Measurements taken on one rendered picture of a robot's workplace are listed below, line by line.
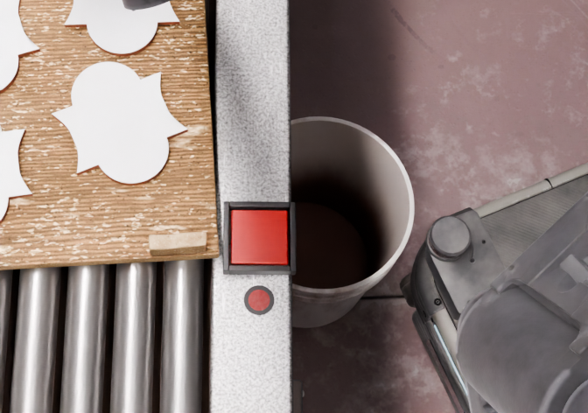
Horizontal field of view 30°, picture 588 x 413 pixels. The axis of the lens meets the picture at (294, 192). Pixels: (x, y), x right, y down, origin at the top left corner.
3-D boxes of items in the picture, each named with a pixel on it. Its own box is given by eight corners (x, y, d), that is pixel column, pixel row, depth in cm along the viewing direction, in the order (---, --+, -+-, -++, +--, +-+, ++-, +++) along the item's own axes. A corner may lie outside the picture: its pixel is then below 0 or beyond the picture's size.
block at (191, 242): (206, 237, 114) (206, 229, 111) (207, 254, 113) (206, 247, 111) (149, 241, 113) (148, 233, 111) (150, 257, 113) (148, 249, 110)
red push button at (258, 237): (287, 213, 117) (288, 209, 116) (287, 268, 115) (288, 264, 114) (231, 213, 117) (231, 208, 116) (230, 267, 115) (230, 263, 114)
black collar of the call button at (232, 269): (294, 206, 118) (296, 201, 116) (295, 275, 115) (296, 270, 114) (223, 206, 117) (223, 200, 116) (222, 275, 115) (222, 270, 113)
